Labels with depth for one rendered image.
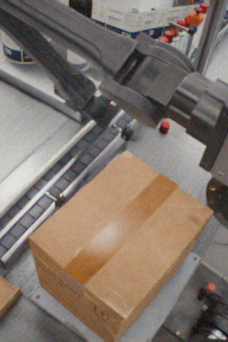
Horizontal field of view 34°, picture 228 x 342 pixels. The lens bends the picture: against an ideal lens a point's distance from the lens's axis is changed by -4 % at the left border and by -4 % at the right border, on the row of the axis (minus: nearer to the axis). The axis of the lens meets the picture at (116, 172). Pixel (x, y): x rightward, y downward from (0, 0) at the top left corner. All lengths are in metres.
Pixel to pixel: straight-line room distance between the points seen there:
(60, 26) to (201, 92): 0.22
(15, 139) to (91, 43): 0.78
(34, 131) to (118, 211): 0.61
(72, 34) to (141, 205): 0.39
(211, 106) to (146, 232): 0.36
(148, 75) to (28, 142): 0.80
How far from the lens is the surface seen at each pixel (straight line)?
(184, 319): 1.62
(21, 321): 0.98
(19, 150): 1.24
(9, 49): 1.49
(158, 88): 0.49
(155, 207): 0.78
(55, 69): 0.86
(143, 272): 0.71
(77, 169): 1.12
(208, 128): 0.46
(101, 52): 0.53
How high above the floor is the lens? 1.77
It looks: 52 degrees down
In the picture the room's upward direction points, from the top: 9 degrees clockwise
